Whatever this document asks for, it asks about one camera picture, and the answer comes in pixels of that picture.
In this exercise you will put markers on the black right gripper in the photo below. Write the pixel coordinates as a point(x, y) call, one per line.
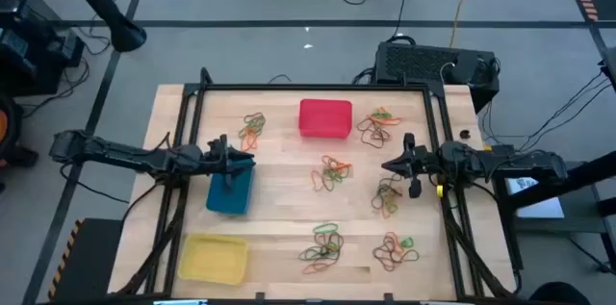
point(418, 163)

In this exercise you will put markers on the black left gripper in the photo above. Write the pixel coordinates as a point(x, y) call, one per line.
point(216, 156)

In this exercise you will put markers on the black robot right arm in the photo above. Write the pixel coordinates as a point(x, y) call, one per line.
point(505, 163)

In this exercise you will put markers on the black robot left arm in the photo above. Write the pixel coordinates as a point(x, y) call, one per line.
point(120, 153)

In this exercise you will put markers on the blue plastic basket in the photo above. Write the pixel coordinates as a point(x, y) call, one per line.
point(230, 196)

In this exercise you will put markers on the red plastic basket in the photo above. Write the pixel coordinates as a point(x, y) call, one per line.
point(325, 118)

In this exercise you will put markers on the black computer case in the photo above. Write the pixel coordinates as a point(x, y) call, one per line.
point(423, 64)

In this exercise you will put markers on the yellow plastic basket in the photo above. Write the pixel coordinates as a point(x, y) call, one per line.
point(214, 259)

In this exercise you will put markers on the white paper sheet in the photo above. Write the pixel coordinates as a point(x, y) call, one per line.
point(544, 206)

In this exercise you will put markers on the black diagonal beam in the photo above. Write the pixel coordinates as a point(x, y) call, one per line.
point(568, 182)

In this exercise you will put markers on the person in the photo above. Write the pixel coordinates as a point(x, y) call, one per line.
point(553, 295)

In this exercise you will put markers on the black orange wheeled device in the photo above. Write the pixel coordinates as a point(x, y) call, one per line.
point(7, 127)

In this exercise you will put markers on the black equipment rack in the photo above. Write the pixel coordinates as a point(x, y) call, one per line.
point(29, 40)

